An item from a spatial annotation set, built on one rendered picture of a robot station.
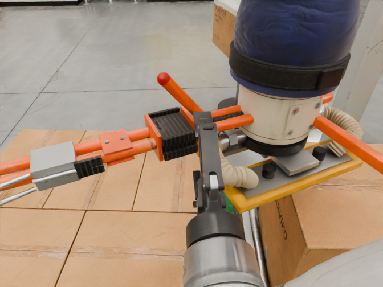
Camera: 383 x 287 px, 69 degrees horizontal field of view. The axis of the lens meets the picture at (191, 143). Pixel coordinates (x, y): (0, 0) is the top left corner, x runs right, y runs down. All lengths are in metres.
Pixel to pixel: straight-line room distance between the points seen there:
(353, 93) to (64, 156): 1.69
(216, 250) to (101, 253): 0.90
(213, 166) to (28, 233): 1.09
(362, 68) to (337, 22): 1.36
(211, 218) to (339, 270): 0.17
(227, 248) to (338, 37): 0.37
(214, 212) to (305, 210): 0.46
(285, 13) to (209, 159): 0.26
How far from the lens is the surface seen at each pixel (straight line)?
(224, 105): 3.00
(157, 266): 1.12
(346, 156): 0.75
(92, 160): 0.49
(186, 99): 0.51
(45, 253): 1.27
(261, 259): 1.15
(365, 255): 0.24
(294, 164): 0.63
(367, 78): 1.92
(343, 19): 0.52
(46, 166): 0.51
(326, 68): 0.54
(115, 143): 0.52
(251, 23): 0.52
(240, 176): 0.55
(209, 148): 0.37
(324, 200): 0.84
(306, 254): 0.76
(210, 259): 0.32
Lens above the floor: 1.53
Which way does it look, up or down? 38 degrees down
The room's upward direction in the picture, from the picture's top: straight up
